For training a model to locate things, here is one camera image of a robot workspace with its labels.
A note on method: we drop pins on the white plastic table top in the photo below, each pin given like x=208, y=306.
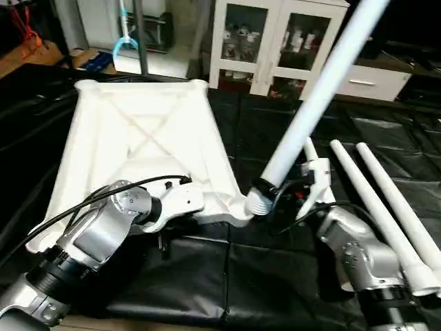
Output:
x=138, y=138

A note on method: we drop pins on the white plastic table leg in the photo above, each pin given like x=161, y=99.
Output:
x=329, y=76
x=400, y=200
x=373, y=200
x=310, y=148

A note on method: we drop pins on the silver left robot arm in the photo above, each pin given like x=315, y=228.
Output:
x=96, y=231

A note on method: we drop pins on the black work mat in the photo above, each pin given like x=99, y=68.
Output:
x=289, y=124

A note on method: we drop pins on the white drawer unit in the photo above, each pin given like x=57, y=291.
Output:
x=372, y=83

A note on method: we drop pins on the white glass-door cabinet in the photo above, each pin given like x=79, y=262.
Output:
x=279, y=41

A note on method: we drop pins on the brown cardboard box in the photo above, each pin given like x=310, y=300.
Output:
x=93, y=61

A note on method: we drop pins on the black metal pole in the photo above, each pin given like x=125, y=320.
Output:
x=142, y=38

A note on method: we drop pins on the blue plastic tool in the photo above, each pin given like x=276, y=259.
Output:
x=125, y=43

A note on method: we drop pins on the flat brown cardboard sheet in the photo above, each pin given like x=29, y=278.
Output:
x=27, y=61

